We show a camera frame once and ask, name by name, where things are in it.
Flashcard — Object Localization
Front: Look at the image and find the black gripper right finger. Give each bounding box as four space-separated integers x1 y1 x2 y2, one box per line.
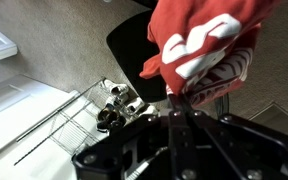
179 94 288 180

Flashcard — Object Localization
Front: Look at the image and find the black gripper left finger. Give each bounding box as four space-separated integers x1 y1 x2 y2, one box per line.
71 94 185 180

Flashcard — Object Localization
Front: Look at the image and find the red t-shirt white print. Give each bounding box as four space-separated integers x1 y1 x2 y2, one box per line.
138 0 282 108

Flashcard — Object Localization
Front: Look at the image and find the black shoe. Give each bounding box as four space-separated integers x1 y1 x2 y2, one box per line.
96 103 121 125
96 119 127 133

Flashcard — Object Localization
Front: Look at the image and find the white sneaker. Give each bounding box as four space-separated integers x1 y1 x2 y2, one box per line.
125 96 146 115
139 104 159 117
101 78 130 97

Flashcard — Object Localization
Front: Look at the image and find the black wooden chair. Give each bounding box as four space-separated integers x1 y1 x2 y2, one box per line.
105 9 169 104

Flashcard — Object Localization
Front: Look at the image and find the white door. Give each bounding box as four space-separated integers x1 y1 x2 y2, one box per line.
0 73 82 180

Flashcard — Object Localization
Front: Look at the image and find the silver wire shoe rack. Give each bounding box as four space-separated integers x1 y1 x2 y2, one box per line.
13 77 119 167

